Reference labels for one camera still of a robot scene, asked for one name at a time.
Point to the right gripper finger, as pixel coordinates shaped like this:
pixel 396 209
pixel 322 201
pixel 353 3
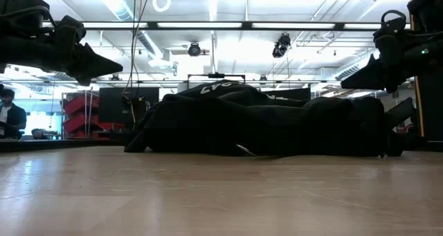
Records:
pixel 363 78

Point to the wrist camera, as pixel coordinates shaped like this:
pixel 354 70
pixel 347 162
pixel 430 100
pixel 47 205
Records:
pixel 69 28
pixel 391 25

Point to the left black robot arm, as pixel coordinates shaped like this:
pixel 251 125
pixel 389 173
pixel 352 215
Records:
pixel 17 7

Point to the black metal table frame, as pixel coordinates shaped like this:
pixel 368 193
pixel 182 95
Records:
pixel 52 145

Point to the black partition with yellow edge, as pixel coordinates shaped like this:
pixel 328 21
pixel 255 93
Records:
pixel 431 104

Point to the black stand frame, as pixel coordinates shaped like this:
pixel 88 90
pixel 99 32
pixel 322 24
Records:
pixel 216 76

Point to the black backpack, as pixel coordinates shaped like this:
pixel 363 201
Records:
pixel 259 125

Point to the black overhead frame bar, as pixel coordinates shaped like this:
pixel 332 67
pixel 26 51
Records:
pixel 207 25

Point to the black overhead camera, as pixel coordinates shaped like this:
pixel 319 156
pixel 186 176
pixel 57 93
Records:
pixel 282 45
pixel 194 50

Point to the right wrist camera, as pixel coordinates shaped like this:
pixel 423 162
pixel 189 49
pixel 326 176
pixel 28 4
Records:
pixel 391 25

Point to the black partition panel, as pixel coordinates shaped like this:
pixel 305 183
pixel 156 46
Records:
pixel 114 106
pixel 294 92

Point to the white pillar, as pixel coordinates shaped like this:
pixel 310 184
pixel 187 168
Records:
pixel 182 87

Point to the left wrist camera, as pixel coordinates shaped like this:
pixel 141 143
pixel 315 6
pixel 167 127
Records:
pixel 69 28

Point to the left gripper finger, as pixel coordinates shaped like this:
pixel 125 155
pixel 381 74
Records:
pixel 93 66

